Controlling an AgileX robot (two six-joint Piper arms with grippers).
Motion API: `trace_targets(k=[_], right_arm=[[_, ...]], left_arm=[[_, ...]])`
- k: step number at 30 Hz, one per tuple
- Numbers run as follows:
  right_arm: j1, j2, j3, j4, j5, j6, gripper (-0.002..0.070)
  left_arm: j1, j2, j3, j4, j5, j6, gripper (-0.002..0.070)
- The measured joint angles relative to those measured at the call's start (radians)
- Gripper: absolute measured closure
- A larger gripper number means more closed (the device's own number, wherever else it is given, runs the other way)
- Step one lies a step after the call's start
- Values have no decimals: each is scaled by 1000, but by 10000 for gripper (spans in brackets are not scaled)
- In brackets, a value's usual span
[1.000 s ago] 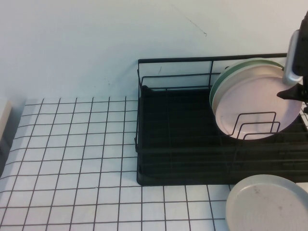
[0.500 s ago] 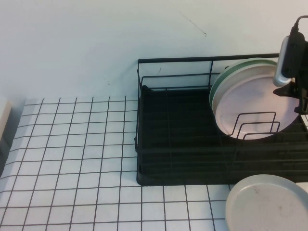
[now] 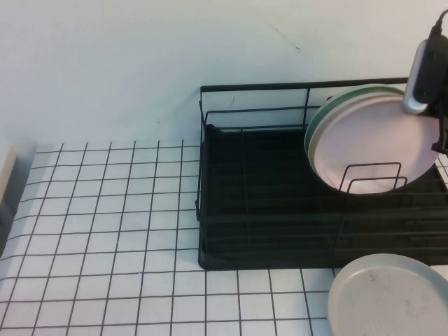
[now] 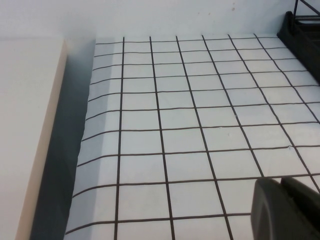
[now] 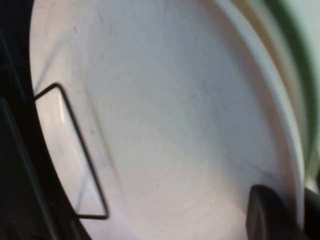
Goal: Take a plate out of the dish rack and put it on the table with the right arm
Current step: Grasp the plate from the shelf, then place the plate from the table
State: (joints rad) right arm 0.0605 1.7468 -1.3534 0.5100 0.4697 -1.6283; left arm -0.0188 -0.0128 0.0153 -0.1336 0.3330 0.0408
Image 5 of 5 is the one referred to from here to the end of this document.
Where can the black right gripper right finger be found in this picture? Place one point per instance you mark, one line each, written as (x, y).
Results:
(313, 217)

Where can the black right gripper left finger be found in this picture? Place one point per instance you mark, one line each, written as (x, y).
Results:
(267, 217)

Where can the green round plate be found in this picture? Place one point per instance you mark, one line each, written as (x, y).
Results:
(306, 82)

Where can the cream round plate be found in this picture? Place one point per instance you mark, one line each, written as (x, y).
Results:
(282, 67)

